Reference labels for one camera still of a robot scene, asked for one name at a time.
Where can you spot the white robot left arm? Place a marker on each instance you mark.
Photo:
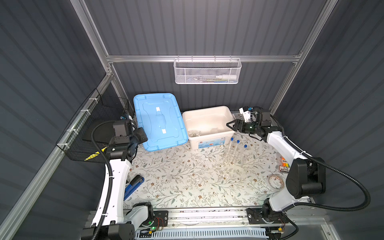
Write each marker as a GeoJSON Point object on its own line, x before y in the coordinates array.
{"type": "Point", "coordinates": [110, 222]}

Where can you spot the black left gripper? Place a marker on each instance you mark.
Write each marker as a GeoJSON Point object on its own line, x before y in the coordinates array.
{"type": "Point", "coordinates": [139, 131]}

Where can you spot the blue plastic box lid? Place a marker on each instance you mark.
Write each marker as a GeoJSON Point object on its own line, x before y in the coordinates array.
{"type": "Point", "coordinates": [160, 117]}

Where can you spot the white plastic storage box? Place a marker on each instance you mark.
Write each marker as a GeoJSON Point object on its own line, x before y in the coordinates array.
{"type": "Point", "coordinates": [208, 127]}

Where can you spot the coloured marker set box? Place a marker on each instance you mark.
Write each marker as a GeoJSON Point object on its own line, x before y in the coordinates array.
{"type": "Point", "coordinates": [284, 166]}

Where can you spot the blue capped test tube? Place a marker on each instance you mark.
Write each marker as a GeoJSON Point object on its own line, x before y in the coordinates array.
{"type": "Point", "coordinates": [243, 155]}
{"type": "Point", "coordinates": [237, 148]}
{"type": "Point", "coordinates": [230, 149]}

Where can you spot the white wire mesh basket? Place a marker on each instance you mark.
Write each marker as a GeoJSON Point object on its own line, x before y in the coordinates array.
{"type": "Point", "coordinates": [204, 71]}

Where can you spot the round tape roll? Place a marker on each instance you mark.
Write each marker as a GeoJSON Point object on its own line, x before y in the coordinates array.
{"type": "Point", "coordinates": [275, 182]}

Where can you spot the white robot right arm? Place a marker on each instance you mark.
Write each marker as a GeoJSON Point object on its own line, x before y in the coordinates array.
{"type": "Point", "coordinates": [305, 178]}

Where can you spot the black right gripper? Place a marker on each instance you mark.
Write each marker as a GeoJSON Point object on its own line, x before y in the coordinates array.
{"type": "Point", "coordinates": [236, 125]}

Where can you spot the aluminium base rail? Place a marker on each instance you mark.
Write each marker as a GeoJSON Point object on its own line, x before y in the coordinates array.
{"type": "Point", "coordinates": [248, 216]}

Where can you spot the white bottle in basket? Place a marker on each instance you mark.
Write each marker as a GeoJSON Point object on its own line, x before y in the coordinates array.
{"type": "Point", "coordinates": [227, 77]}

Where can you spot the black wire mesh basket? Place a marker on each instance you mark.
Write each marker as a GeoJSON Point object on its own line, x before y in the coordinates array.
{"type": "Point", "coordinates": [77, 142]}

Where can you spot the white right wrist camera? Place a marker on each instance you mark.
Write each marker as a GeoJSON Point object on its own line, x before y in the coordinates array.
{"type": "Point", "coordinates": [247, 113]}

